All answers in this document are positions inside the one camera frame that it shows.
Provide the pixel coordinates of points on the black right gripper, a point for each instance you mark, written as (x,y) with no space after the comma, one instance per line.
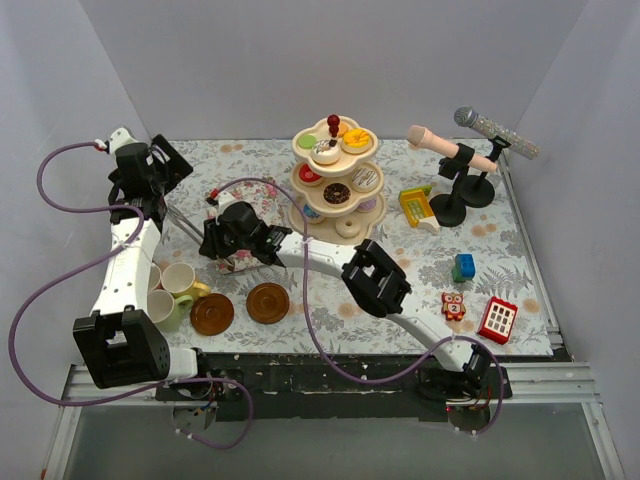
(213,242)

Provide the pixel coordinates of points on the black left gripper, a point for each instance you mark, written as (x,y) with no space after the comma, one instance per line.
(167,163)

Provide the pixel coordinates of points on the floral serving tray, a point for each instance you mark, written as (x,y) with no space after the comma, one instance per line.
(262,195)

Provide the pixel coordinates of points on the metal serving tongs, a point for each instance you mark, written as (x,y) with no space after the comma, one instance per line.
(184,224)

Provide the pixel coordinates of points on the blue glazed donut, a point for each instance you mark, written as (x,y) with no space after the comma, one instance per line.
(312,216)

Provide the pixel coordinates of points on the yellow cup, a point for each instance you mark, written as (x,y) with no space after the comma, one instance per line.
(180,279)

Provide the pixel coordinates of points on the brown wooden coaster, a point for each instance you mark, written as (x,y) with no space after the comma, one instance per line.
(267,303)
(212,315)

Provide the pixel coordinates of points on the red glazed donut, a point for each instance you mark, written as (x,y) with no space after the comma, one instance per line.
(308,177)

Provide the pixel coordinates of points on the pink cup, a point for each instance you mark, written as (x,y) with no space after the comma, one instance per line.
(154,280)

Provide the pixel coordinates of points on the chocolate sprinkled donut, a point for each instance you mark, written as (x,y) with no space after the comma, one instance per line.
(336,194)

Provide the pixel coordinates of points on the cream three-tier dessert stand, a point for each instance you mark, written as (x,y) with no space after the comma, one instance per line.
(340,172)

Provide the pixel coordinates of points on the green round biscuit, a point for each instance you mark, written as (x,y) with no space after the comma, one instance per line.
(306,141)

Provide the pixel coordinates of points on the white donut with chocolate square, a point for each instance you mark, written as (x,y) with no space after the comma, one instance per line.
(325,152)

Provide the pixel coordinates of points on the purple sprinkled donut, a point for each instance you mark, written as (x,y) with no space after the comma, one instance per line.
(367,206)

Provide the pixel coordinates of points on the white donut chocolate stripes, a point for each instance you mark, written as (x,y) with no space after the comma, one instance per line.
(364,180)

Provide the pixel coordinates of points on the orange round biscuit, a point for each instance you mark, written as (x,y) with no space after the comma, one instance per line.
(342,130)

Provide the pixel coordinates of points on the yellow glazed donut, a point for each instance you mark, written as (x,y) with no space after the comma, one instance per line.
(356,141)

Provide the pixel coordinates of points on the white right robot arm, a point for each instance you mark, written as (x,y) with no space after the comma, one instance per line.
(376,282)

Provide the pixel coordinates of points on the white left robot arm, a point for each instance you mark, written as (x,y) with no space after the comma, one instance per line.
(118,341)

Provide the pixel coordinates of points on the floral tablecloth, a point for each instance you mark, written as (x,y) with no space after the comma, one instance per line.
(322,313)

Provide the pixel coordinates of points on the green cup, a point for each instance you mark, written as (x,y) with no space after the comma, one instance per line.
(167,312)

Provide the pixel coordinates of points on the yellow toy window block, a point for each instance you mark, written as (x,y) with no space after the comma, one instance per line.
(417,210)

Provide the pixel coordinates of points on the pink microphone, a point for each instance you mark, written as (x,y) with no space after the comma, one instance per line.
(422,137)

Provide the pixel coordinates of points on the black microphone stand front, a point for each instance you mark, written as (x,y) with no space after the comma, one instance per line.
(450,208)

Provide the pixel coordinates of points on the black microphone stand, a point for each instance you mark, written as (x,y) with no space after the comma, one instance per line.
(476,191)
(450,208)

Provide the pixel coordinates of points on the green toy brick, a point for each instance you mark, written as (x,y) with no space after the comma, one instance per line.
(460,274)

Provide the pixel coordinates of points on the red owl toy figure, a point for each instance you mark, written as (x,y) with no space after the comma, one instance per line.
(453,307)

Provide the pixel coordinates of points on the blue toy brick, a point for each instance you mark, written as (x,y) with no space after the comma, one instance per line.
(465,260)

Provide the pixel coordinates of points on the black microphone stand rear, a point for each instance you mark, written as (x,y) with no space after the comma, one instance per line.
(476,191)

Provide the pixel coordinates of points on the silver glitter microphone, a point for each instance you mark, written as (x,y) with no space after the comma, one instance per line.
(467,117)

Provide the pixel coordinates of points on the red toy window block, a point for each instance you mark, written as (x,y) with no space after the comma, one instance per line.
(498,320)

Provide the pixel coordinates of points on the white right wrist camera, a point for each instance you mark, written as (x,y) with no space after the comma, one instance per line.
(218,202)

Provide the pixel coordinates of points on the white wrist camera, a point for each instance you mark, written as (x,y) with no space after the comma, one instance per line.
(218,202)
(118,138)

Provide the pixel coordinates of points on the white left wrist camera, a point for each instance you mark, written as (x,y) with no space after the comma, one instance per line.
(118,138)

